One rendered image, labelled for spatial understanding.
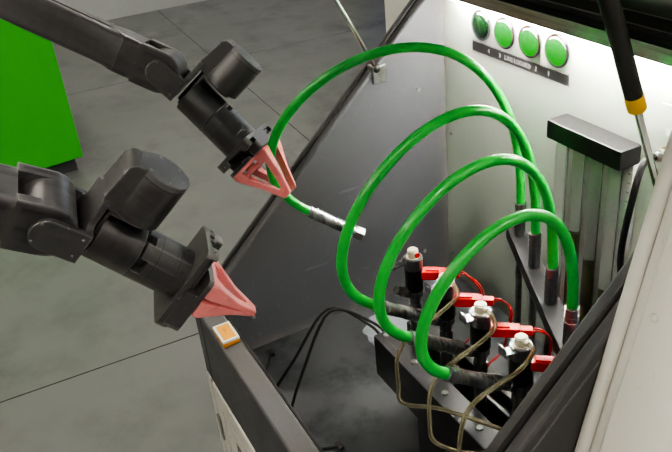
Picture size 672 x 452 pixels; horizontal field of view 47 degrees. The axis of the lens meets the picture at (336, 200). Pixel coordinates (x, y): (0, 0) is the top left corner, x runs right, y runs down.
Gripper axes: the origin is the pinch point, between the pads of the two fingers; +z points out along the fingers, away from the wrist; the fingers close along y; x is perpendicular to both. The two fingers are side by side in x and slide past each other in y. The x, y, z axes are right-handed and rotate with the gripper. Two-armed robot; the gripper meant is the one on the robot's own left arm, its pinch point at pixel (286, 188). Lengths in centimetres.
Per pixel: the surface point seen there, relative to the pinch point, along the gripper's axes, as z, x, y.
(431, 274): 23.9, -6.1, 0.8
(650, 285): 32, -32, -28
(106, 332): -9, 151, 134
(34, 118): -115, 175, 244
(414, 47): -1.2, -27.3, 2.0
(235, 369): 14.6, 28.3, -0.8
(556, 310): 37.7, -17.1, -4.6
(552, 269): 32.8, -20.7, -4.8
